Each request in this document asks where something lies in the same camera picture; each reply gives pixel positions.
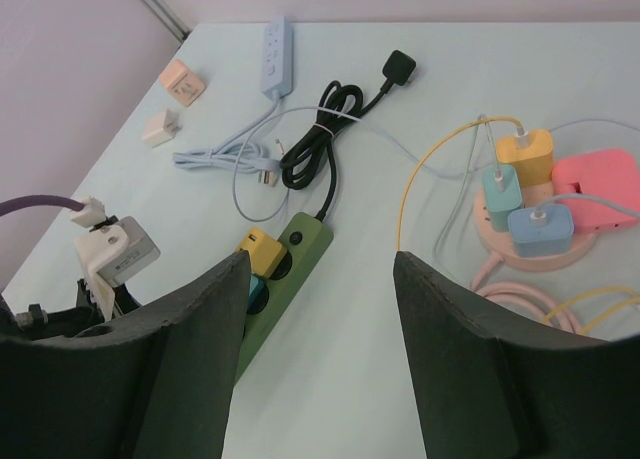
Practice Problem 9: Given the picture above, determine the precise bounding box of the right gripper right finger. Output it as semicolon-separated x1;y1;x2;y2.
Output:
393;252;639;458

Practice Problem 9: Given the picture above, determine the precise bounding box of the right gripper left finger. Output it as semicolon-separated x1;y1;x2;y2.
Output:
1;252;250;458

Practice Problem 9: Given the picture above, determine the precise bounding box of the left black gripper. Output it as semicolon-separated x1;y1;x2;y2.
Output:
1;279;112;339

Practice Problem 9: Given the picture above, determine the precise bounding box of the yellow plug adapter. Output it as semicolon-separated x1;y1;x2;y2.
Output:
236;228;287;278

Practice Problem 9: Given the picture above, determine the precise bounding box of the yellow thin charging cable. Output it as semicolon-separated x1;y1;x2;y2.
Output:
393;114;640;335

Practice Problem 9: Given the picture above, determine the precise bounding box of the green power strip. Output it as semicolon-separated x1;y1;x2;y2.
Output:
236;212;333;377

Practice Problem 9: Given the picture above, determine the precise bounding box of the pale green charging cable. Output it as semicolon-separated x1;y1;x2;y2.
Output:
432;112;494;265

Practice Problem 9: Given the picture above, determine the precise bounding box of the white Honor charger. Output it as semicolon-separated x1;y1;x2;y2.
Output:
142;109;180;148

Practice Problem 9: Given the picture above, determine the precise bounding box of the pink deer cube socket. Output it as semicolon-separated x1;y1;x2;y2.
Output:
158;59;206;107

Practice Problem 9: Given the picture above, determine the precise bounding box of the pink round socket hub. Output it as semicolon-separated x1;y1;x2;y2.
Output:
473;182;596;272

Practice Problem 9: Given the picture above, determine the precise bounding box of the light blue cube charger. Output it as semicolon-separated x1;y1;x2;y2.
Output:
508;203;574;258

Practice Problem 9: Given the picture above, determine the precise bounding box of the small teal cube charger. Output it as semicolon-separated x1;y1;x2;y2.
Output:
482;164;523;232

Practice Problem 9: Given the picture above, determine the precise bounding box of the red pink cube charger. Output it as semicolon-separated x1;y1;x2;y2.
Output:
551;149;639;234

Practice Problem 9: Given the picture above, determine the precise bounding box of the pink coiled USB cable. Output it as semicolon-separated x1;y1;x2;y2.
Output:
468;251;589;335

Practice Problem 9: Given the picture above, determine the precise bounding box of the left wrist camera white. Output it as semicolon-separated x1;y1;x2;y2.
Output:
70;197;160;321

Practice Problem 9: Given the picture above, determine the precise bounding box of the white thin USB cable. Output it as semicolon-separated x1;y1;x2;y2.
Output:
233;106;481;225

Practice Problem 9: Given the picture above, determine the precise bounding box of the black power cable with plug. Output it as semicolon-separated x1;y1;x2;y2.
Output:
279;49;419;223

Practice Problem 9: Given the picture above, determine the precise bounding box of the left aluminium frame post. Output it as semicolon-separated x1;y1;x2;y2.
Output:
140;0;191;43

